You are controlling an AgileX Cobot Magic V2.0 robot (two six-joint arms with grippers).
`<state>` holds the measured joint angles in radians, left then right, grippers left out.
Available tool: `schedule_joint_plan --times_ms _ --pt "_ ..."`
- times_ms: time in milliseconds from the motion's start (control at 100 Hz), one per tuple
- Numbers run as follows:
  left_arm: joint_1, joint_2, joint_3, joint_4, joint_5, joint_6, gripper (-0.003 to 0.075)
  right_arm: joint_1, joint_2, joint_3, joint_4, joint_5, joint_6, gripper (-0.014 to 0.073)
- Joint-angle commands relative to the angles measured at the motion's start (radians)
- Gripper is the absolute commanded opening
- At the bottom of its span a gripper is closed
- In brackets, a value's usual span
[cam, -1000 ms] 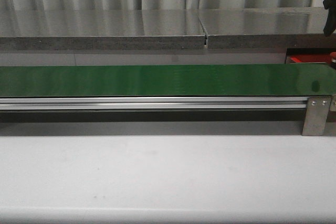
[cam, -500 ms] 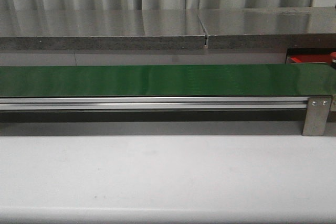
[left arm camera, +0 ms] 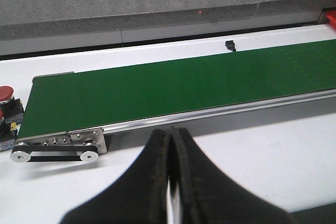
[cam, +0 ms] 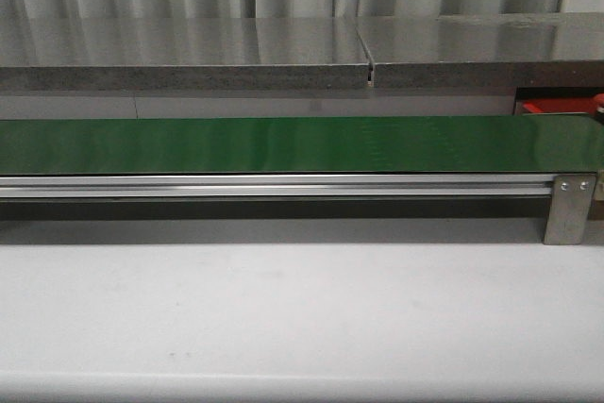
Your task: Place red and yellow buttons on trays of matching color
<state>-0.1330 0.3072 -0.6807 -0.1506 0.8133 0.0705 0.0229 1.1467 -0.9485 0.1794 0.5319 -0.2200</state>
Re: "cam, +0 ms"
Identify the red mushroom push button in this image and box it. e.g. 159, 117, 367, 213
594, 93, 604, 124

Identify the grey stone counter slab left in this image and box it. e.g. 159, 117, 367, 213
1, 18, 370, 92

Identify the grey stone counter slab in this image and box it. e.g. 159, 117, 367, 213
1, 18, 370, 92
357, 12, 603, 89

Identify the red plastic tray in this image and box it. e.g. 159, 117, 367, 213
519, 97, 597, 121

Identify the green conveyor belt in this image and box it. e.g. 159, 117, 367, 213
1, 114, 603, 176

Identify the grey stone counter slab right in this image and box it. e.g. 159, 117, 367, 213
357, 12, 603, 89

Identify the steel conveyor support bracket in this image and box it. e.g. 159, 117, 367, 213
544, 174, 596, 245

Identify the aluminium conveyor side rail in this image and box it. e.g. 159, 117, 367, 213
1, 174, 555, 198

